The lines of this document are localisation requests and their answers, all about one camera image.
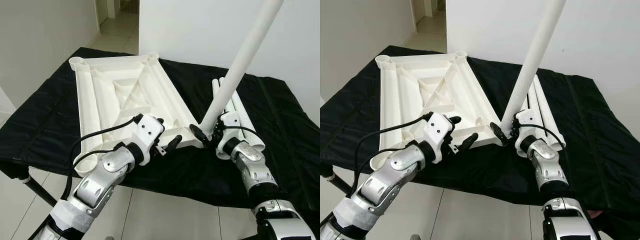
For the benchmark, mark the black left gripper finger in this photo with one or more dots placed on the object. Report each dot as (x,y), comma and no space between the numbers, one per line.
(467,142)
(454,120)
(159,121)
(172,144)

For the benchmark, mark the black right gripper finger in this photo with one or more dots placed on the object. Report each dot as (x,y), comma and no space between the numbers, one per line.
(496,134)
(198,135)

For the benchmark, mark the white plastic table leg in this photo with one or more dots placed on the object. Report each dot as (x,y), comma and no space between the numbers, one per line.
(215,86)
(539,100)
(235,107)
(247,125)
(536,50)
(529,107)
(550,120)
(245,55)

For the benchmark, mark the white plastic table top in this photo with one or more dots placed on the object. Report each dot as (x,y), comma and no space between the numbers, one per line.
(425,90)
(120,90)

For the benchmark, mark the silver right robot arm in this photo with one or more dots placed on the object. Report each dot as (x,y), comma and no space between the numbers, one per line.
(255,170)
(550,170)

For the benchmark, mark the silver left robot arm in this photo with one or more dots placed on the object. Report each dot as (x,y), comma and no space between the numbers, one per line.
(385,185)
(95,185)

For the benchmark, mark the black cloth table cover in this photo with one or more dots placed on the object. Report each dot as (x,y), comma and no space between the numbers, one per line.
(600,150)
(280,150)

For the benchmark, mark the pink cushion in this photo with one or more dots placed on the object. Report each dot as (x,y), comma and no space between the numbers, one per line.
(595,214)

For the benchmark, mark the black metal table leg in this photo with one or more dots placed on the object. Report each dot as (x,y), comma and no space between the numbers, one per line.
(40,192)
(341,184)

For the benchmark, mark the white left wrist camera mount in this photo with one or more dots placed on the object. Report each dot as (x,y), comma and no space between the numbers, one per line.
(440,129)
(150,131)

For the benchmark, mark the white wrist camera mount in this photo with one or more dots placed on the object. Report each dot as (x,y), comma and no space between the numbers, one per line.
(231,122)
(440,129)
(526,120)
(150,131)

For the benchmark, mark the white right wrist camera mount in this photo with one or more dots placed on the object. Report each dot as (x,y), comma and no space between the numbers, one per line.
(231,122)
(526,120)

